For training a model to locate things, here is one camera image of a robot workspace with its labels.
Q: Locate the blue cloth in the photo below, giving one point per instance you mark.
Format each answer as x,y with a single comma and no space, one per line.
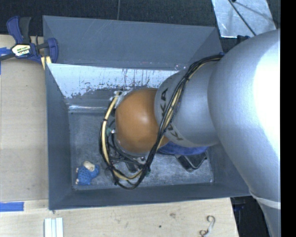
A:
185,150

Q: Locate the blue toy animal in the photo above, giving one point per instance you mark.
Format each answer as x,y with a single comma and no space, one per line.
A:
87,175

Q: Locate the pale wood board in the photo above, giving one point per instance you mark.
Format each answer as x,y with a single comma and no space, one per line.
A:
22,132

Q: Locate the grey metal bin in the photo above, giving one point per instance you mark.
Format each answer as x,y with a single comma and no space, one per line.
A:
88,41

